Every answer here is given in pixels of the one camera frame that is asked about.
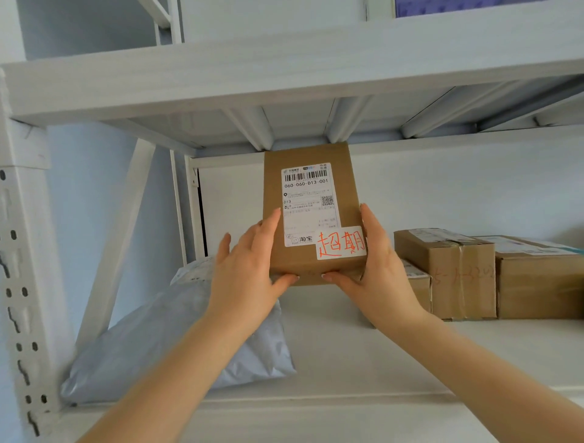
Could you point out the person's right hand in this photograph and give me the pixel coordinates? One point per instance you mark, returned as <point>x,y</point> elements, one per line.
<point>383,287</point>

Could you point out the person's left hand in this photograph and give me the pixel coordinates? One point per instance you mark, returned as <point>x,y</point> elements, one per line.
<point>242,283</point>

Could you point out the person's right thumb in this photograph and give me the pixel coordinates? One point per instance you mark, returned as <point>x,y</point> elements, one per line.
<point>340,278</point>

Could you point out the person's left thumb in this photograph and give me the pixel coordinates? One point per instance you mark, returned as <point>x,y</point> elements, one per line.
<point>285,282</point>

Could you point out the brown cardboard box white label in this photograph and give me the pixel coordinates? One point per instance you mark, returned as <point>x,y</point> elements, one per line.
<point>310,269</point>

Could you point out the person's left forearm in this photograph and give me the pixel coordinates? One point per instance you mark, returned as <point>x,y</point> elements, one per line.
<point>164,388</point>

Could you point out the person's right forearm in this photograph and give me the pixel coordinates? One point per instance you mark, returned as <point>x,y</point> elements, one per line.
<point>479,379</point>

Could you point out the small brown cardboard box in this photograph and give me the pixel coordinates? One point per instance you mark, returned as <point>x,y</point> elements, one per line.
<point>419,285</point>

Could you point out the taped brown cardboard box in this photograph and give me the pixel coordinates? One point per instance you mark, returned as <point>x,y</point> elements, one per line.
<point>445,278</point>

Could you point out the grey plastic mailer bag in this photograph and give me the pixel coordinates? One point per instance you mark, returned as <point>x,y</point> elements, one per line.
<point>137,347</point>

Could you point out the large brown cardboard box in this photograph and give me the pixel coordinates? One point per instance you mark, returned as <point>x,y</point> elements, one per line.
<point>538,287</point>

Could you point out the white metal shelving rack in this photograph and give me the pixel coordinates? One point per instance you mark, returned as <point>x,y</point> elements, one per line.
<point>182,77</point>

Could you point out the purple blue parcel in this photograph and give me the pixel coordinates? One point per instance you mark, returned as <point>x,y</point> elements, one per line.
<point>479,6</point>

